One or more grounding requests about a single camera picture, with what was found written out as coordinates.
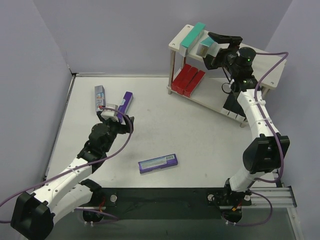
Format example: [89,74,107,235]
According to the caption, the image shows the teal toothpaste box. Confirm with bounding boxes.
[196,37,219,58]

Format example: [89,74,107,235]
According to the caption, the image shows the silver Rio box bottom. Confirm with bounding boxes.
[179,22,206,57]

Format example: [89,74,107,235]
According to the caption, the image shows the purple toothpaste box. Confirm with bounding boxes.
[138,153,178,174]
[117,91,134,123]

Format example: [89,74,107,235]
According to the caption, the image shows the silver Rio box top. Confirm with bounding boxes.
[94,85,106,112]

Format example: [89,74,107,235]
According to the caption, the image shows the silver rio box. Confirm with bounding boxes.
[94,85,106,112]
[179,22,206,57]

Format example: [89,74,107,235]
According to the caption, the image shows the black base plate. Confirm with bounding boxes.
[82,187,252,220]

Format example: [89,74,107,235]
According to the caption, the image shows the red toothpaste box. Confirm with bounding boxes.
[183,70,206,98]
[171,64,192,92]
[176,67,198,95]

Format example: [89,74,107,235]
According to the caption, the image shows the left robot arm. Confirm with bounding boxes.
[10,114,135,240]

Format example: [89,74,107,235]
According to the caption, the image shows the white two-tier shelf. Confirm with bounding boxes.
[165,24,288,129]

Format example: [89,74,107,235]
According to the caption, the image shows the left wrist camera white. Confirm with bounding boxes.
[99,103,119,122]

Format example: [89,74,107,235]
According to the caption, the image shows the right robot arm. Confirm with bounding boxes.
[203,32,290,204]

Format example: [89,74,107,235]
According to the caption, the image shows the aluminium frame rail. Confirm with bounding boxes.
[18,72,298,240]

